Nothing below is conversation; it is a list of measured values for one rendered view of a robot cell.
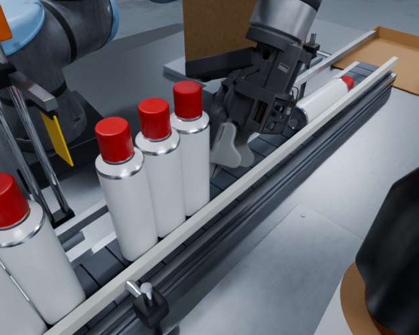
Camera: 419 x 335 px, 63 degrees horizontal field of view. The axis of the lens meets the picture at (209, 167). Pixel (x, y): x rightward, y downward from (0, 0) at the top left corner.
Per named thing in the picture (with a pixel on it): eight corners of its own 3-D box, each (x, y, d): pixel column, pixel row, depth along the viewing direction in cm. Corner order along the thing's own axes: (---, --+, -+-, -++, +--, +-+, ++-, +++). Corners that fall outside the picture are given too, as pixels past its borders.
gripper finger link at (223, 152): (221, 195, 46) (247, 133, 43) (191, 174, 49) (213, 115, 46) (233, 192, 49) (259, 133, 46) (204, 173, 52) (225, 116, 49)
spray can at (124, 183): (136, 272, 44) (103, 149, 30) (113, 248, 47) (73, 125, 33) (167, 247, 47) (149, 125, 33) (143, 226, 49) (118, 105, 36)
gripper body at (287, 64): (255, 138, 42) (296, 40, 38) (205, 112, 46) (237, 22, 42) (281, 139, 48) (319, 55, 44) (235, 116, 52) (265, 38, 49)
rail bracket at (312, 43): (318, 109, 82) (334, 42, 71) (292, 98, 86) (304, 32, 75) (324, 104, 84) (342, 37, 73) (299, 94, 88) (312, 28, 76)
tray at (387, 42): (423, 97, 86) (430, 83, 84) (330, 66, 100) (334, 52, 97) (457, 60, 102) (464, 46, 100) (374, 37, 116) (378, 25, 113)
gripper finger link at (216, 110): (204, 149, 46) (227, 86, 43) (196, 144, 46) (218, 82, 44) (223, 149, 50) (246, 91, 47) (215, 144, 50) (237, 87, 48)
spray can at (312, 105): (309, 111, 63) (361, 75, 73) (286, 102, 65) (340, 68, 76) (304, 135, 66) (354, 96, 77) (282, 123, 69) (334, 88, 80)
